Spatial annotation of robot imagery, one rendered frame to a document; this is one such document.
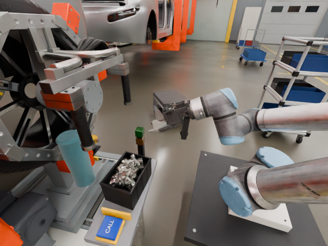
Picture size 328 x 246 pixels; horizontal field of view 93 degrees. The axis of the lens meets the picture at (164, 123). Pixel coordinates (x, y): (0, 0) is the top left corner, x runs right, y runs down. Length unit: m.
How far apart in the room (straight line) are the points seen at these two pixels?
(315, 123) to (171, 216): 0.96
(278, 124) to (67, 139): 0.76
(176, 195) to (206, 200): 0.39
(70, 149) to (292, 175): 0.72
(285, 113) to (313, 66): 1.30
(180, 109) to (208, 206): 0.55
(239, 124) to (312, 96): 1.46
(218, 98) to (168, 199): 0.89
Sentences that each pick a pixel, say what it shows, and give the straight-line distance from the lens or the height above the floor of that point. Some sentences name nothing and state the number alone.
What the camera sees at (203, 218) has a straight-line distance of 0.92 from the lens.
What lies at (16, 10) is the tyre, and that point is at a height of 1.13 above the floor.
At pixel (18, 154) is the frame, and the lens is 0.69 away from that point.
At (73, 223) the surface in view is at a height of 0.15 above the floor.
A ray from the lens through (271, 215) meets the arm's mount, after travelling 0.99.
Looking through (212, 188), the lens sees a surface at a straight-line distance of 1.02.
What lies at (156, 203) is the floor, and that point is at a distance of 1.28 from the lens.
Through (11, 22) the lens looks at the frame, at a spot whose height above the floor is 1.10.
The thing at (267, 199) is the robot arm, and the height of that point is 0.63.
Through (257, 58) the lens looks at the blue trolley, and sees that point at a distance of 5.87.
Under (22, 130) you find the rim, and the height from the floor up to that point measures 0.74.
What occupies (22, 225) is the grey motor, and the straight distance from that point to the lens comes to 0.97.
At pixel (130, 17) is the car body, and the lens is 3.27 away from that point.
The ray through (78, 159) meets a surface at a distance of 0.71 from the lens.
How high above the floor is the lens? 1.11
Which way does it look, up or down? 33 degrees down
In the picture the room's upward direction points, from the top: 1 degrees clockwise
